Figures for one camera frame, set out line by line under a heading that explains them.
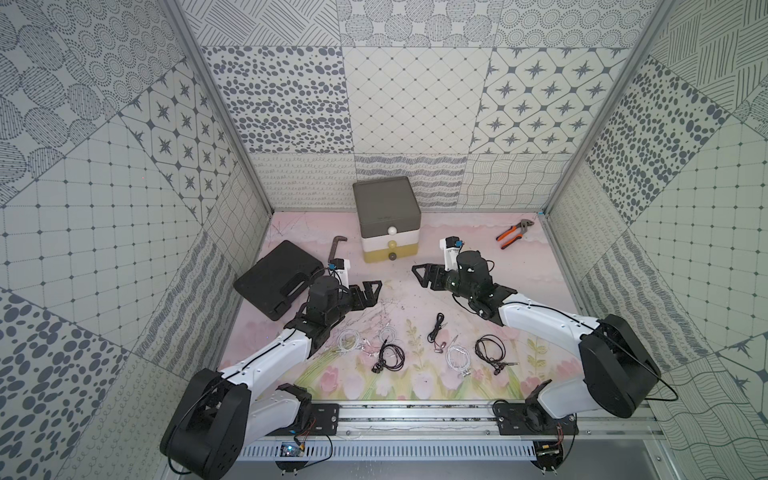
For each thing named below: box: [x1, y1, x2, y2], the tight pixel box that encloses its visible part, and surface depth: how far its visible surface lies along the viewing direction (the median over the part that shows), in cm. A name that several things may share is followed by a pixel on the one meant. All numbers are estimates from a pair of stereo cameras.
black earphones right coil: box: [475, 334, 519, 375], surface depth 87 cm
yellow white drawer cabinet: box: [352, 176, 422, 263], surface depth 97 cm
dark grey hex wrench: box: [328, 235, 348, 263], surface depth 113 cm
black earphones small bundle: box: [427, 312, 445, 343], surface depth 91 cm
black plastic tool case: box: [233, 240, 325, 321], surface depth 97 cm
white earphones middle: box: [379, 322, 404, 343], surface depth 90 cm
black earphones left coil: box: [371, 335, 406, 374], surface depth 85 cm
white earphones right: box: [446, 334, 472, 377], surface depth 85 cm
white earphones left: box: [334, 329, 381, 357], surface depth 88 cm
